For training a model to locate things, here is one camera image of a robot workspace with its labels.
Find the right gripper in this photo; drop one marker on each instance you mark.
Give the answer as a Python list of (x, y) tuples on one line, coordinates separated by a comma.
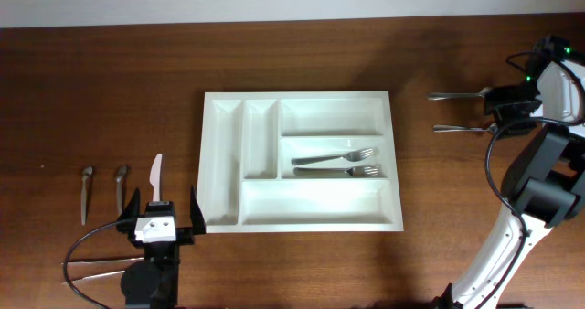
[(498, 94)]

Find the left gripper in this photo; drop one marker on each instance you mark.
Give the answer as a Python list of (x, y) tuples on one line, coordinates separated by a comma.
[(186, 235)]

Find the steel tablespoon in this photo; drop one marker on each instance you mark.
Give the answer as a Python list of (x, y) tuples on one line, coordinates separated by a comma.
[(439, 96), (442, 128)]

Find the steel fork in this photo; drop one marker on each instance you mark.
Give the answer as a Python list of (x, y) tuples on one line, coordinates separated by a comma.
[(354, 171), (353, 156)]

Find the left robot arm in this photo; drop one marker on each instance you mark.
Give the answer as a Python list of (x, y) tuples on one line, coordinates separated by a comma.
[(152, 282)]

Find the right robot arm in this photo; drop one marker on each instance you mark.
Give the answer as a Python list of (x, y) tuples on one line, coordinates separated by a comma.
[(544, 186)]

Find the white plastic knife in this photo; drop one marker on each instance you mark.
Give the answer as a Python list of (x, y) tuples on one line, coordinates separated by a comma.
[(155, 177)]

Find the right small steel teaspoon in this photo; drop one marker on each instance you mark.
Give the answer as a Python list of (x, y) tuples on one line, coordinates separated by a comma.
[(120, 177)]

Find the small steel teaspoon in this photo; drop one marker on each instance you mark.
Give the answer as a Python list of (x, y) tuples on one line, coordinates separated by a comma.
[(86, 175), (120, 177)]

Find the left small steel teaspoon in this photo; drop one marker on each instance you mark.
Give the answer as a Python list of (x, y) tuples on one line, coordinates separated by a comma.
[(86, 175)]

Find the white plastic cutlery tray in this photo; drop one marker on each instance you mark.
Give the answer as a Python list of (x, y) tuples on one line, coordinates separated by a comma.
[(245, 177)]

